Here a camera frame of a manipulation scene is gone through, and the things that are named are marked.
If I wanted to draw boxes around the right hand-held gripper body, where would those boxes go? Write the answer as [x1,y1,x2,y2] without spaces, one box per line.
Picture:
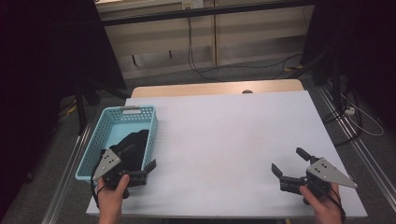
[279,158,359,199]

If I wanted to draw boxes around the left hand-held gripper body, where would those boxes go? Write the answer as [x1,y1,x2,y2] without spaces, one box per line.
[92,147,148,200]

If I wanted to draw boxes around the black shorts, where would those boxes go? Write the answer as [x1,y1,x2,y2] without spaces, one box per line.
[109,129,150,172]

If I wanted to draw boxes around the light blue plastic basket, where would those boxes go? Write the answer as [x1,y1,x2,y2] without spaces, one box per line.
[75,105,159,185]

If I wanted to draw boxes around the person's right hand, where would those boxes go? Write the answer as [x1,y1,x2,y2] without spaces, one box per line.
[299,183,344,224]

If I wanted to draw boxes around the person's left hand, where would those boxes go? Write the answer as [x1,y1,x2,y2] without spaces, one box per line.
[96,174,131,224]

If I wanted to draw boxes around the black metal stand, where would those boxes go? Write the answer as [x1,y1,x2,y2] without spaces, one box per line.
[76,77,132,134]
[288,50,344,106]

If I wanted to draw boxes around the light wooden table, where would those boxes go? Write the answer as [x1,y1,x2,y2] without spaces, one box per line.
[130,78,305,99]

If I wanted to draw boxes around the black curtain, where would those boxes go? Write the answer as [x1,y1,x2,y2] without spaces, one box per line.
[0,0,127,218]
[300,0,396,132]

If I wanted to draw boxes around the beige cabinet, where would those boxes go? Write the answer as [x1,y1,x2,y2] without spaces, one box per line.
[94,0,316,80]

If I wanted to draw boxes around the black crossbar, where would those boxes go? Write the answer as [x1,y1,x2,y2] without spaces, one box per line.
[101,0,317,27]

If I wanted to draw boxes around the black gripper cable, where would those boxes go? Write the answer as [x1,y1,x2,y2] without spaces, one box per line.
[321,186,347,223]
[90,155,106,209]

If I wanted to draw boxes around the aluminium floor rail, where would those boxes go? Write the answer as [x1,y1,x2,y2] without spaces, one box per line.
[317,85,396,203]
[40,122,94,224]

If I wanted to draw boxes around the thick black floor cable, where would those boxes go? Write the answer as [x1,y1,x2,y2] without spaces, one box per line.
[321,90,363,147]

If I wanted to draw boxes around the white cable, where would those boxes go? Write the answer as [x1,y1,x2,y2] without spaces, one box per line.
[340,92,386,137]

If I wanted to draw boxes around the thin black floor cable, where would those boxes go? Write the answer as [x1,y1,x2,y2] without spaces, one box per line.
[199,52,304,80]

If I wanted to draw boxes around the black hanging cable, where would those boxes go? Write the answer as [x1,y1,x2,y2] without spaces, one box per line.
[186,7,228,83]

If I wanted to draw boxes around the white wall socket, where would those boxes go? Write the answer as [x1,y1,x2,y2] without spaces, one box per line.
[181,0,205,9]

